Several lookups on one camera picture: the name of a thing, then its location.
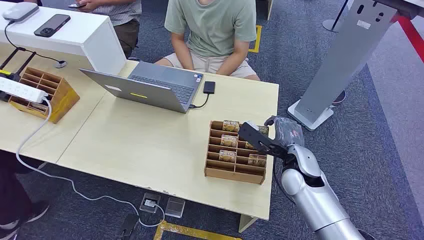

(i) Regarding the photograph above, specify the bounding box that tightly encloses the standing person's leg and shoe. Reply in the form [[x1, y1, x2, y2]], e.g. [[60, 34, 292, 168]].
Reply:
[[0, 149, 51, 240]]

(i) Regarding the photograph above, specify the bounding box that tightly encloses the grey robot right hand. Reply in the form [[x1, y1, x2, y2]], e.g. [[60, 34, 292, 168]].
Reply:
[[263, 115, 306, 149]]

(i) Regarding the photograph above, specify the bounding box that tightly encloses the grey kiosk stand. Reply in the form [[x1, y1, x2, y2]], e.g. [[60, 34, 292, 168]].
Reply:
[[287, 0, 399, 132]]

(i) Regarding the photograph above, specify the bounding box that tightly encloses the short black drive cable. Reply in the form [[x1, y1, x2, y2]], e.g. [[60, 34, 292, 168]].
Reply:
[[189, 93, 211, 110]]

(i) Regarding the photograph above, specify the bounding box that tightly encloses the shoe behind kiosk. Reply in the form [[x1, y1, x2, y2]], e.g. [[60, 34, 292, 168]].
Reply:
[[331, 89, 347, 106]]

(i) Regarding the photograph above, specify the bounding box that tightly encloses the black smartphone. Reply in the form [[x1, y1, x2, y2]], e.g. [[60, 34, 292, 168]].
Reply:
[[33, 13, 72, 38]]

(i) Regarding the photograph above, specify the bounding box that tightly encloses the pale desk leg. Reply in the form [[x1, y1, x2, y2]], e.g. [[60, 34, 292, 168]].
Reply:
[[238, 214, 260, 234]]

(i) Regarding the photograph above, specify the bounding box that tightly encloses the floor socket with plug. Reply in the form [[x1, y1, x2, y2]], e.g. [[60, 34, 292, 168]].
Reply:
[[139, 192, 162, 214]]

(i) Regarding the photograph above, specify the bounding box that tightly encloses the white power strip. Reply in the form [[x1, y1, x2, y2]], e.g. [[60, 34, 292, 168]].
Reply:
[[0, 76, 49, 105]]

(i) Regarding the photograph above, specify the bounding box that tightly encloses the seated person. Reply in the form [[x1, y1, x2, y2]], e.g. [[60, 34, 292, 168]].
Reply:
[[154, 0, 262, 82]]

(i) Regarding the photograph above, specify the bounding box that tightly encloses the thin black cable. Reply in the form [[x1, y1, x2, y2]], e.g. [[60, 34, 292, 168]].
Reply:
[[3, 20, 64, 64]]

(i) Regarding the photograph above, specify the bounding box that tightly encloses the wooden card holder box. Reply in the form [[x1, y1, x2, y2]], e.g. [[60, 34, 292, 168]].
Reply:
[[204, 120, 270, 185]]

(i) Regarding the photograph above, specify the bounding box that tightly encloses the person holding phone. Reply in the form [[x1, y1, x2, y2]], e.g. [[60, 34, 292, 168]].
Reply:
[[67, 0, 143, 60]]

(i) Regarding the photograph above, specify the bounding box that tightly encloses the black external drive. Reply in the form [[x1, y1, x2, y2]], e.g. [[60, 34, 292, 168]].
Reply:
[[202, 81, 217, 95]]

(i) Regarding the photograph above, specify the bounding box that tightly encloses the wooden compartment box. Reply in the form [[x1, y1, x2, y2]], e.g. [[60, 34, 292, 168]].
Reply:
[[8, 67, 81, 125]]

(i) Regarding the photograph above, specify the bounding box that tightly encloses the white power cable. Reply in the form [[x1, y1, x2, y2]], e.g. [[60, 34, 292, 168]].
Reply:
[[15, 98, 166, 228]]

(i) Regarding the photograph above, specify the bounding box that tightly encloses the white counter block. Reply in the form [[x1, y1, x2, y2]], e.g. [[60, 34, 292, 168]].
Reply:
[[0, 1, 128, 77]]

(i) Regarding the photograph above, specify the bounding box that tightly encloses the red barrier belt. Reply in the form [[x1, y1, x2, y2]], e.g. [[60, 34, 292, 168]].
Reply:
[[390, 13, 424, 64]]

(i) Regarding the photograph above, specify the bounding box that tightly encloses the black folding stand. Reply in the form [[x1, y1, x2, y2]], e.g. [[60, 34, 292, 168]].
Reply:
[[0, 46, 38, 102]]

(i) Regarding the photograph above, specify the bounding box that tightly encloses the grey laptop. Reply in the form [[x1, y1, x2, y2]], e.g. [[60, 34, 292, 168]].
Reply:
[[79, 61, 205, 115]]

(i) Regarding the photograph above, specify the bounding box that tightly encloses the closed floor socket cover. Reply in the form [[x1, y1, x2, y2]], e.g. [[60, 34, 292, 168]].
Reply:
[[164, 196, 187, 219]]

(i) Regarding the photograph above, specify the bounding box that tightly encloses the grey flat desktop device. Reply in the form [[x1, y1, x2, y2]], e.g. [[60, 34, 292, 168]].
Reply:
[[2, 1, 40, 24]]

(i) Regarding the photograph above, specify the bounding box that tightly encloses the stanchion post with base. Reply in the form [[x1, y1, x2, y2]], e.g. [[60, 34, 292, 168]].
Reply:
[[321, 0, 351, 33]]

